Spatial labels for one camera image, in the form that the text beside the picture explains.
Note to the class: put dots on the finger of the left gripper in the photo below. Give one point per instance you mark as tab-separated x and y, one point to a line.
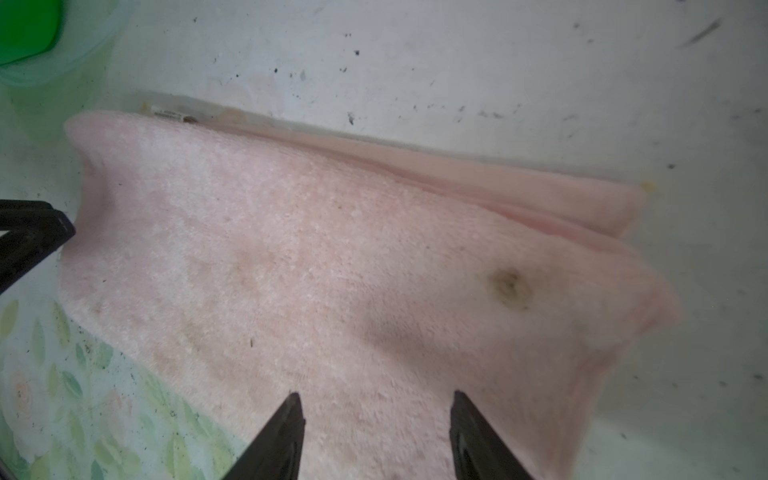
31	231

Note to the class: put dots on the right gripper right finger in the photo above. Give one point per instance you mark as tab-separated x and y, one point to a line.
478	451

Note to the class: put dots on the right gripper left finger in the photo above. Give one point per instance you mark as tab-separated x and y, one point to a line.
275	452

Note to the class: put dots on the pink towel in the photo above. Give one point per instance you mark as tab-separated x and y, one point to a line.
240	270

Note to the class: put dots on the green plastic basket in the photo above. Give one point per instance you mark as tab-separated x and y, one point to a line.
28	28

